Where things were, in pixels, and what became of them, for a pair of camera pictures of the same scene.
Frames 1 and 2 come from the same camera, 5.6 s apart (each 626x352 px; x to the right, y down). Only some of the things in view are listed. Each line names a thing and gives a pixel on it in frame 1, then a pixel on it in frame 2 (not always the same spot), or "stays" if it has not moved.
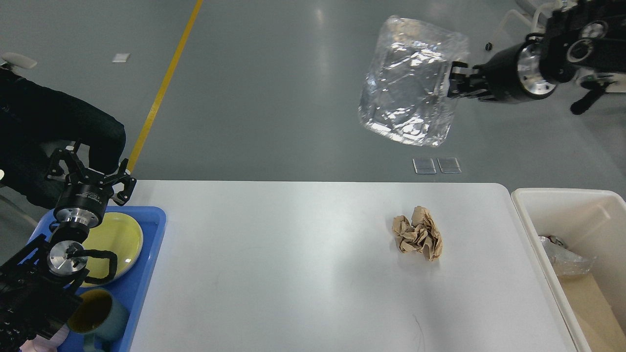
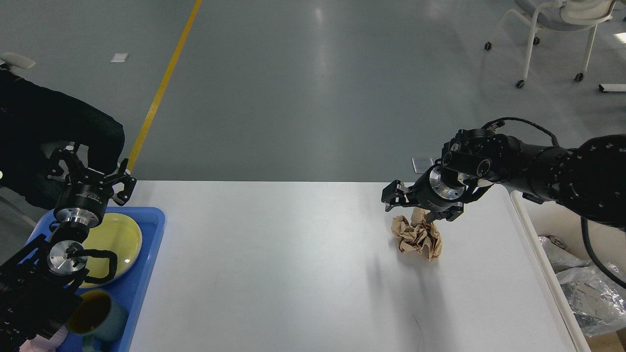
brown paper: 421,235 stays
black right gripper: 515,75 -> 438,188
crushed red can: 555,240 stays
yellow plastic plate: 120,233 stays
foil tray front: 404,95 -> 596,301
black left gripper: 84,204 stays
